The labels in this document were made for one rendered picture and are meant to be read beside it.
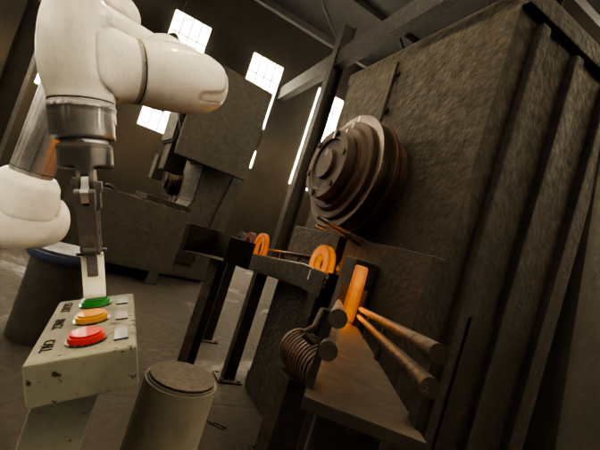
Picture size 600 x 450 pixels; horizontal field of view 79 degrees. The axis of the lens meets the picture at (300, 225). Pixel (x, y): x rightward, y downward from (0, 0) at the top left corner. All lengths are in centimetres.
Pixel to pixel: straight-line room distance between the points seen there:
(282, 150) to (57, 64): 1173
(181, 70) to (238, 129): 342
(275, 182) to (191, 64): 1147
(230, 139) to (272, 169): 811
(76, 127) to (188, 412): 45
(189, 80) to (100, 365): 44
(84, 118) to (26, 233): 62
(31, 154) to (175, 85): 60
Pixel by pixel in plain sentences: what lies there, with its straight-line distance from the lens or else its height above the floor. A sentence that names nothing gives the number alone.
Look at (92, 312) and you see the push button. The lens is 59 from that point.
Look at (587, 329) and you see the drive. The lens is 183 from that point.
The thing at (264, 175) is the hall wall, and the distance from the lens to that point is 1197.
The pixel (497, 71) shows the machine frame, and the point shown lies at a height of 147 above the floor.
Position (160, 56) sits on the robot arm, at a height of 100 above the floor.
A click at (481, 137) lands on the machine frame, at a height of 126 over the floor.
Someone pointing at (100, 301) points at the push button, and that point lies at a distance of 65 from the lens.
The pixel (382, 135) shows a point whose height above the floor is 124.
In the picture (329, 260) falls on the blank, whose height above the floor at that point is 76.
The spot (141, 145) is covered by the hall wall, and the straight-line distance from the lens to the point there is 1132.
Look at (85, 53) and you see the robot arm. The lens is 62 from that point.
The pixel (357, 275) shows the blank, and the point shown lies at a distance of 90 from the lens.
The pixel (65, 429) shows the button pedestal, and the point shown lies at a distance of 61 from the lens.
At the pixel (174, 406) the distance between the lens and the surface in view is 64.
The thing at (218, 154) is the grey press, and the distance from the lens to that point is 396.
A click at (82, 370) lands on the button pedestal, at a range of 49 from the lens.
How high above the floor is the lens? 79
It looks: 3 degrees up
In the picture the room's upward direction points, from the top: 18 degrees clockwise
